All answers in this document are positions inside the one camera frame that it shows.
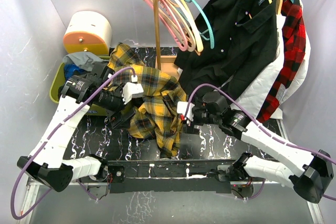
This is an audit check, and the yellow plaid shirt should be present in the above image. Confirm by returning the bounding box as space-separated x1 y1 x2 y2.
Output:
108 43 186 158

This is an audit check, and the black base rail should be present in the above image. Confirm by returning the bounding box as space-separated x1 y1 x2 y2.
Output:
78 159 266 195

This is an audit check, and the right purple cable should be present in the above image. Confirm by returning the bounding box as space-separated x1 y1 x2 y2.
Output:
183 83 336 201

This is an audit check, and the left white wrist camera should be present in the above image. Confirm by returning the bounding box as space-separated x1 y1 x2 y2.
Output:
122 75 144 105

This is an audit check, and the black hanging shirt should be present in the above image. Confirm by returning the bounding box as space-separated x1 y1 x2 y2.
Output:
174 0 277 99

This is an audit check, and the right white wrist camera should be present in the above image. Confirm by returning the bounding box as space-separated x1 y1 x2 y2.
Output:
177 101 195 122

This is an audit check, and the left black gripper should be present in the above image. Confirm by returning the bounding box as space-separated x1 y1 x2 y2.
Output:
93 83 136 129

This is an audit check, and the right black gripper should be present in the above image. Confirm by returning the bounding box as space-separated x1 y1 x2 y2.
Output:
183 95 221 134

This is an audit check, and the aluminium table frame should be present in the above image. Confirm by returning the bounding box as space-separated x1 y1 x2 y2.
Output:
17 119 326 224

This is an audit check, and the blue garment in bin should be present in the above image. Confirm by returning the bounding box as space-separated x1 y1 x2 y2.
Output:
64 64 87 81

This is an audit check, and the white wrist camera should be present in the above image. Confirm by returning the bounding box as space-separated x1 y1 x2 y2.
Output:
122 75 144 105
177 101 195 122

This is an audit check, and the teal plastic hanger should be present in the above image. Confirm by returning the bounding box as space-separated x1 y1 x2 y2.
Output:
184 0 215 49

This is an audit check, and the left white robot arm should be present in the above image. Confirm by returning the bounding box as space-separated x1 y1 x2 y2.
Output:
17 63 143 192

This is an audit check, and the purple cable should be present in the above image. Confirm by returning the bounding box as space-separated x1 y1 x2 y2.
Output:
183 83 336 201
9 66 139 220

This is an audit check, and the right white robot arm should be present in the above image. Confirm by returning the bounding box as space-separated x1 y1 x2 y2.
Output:
177 91 335 204

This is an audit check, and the white quilted jacket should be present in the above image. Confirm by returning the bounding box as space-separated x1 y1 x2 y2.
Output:
222 3 311 118

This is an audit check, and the red plaid hanging shirt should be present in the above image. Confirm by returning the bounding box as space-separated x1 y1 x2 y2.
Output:
257 0 307 123

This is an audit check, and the cream round drawer box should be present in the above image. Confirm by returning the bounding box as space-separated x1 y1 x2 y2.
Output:
63 10 112 56

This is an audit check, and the cream plastic hanger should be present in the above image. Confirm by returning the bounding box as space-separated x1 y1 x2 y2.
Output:
133 0 204 56

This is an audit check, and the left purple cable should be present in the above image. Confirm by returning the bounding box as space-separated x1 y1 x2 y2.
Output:
9 66 139 220

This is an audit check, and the olive green laundry bin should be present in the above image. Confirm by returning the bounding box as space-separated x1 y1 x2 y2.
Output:
49 62 107 116

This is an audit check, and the grey garment in bin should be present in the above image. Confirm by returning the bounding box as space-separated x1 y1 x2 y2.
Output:
62 51 108 72

